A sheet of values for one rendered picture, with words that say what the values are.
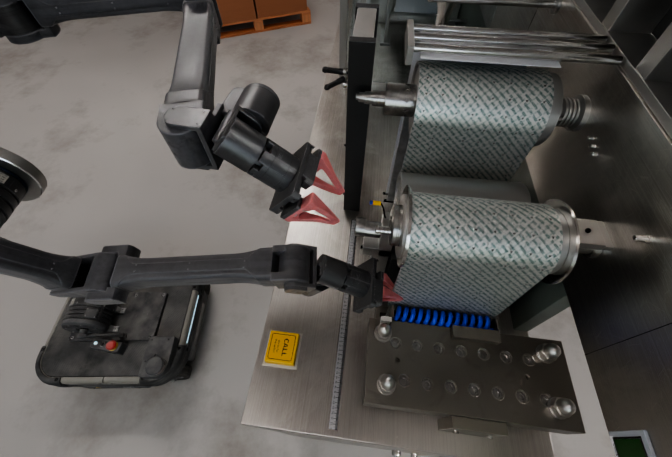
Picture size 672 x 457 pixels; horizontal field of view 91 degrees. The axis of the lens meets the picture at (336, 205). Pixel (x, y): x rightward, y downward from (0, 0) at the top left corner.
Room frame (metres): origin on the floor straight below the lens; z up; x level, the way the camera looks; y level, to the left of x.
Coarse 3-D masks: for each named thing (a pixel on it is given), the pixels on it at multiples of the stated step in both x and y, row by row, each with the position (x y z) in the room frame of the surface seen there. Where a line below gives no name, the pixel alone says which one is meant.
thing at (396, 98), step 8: (392, 88) 0.57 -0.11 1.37; (400, 88) 0.56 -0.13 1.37; (408, 88) 0.57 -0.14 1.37; (416, 88) 0.56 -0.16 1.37; (392, 96) 0.55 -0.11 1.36; (400, 96) 0.55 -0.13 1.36; (408, 96) 0.55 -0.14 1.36; (416, 96) 0.55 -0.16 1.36; (392, 104) 0.54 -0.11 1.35; (400, 104) 0.54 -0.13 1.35; (408, 104) 0.54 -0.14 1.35; (384, 112) 0.55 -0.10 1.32; (392, 112) 0.54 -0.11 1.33; (400, 112) 0.54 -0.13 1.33; (408, 112) 0.54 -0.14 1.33
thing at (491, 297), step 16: (400, 272) 0.26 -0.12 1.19; (400, 288) 0.26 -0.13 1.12; (416, 288) 0.25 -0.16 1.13; (432, 288) 0.25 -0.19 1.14; (448, 288) 0.25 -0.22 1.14; (464, 288) 0.24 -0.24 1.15; (480, 288) 0.24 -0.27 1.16; (496, 288) 0.24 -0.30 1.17; (512, 288) 0.23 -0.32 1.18; (528, 288) 0.23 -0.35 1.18; (400, 304) 0.25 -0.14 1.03; (416, 304) 0.25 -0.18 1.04; (432, 304) 0.25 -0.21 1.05; (448, 304) 0.24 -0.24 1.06; (464, 304) 0.24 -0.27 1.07; (480, 304) 0.24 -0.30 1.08; (496, 304) 0.23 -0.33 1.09
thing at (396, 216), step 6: (396, 204) 0.35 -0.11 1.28; (396, 210) 0.33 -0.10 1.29; (402, 210) 0.33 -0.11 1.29; (390, 216) 0.35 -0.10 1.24; (396, 216) 0.32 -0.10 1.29; (402, 216) 0.32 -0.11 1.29; (390, 222) 0.34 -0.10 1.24; (396, 222) 0.31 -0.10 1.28; (402, 222) 0.31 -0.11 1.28; (396, 228) 0.30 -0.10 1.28; (396, 234) 0.29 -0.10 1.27; (390, 240) 0.29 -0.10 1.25; (396, 240) 0.29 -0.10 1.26
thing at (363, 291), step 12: (348, 264) 0.29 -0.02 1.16; (360, 264) 0.32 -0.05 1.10; (372, 264) 0.30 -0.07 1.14; (348, 276) 0.26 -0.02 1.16; (360, 276) 0.27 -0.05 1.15; (372, 276) 0.27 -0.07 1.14; (348, 288) 0.25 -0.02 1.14; (360, 288) 0.25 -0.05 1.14; (372, 288) 0.25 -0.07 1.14; (360, 300) 0.24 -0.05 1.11; (372, 300) 0.22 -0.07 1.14; (360, 312) 0.22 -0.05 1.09
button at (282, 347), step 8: (272, 336) 0.21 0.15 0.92; (280, 336) 0.21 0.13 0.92; (288, 336) 0.21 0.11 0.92; (296, 336) 0.21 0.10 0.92; (272, 344) 0.19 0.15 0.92; (280, 344) 0.19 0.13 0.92; (288, 344) 0.19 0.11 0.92; (296, 344) 0.20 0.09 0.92; (272, 352) 0.18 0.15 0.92; (280, 352) 0.18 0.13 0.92; (288, 352) 0.18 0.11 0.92; (296, 352) 0.18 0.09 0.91; (264, 360) 0.16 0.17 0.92; (272, 360) 0.16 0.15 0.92; (280, 360) 0.16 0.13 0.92; (288, 360) 0.16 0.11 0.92
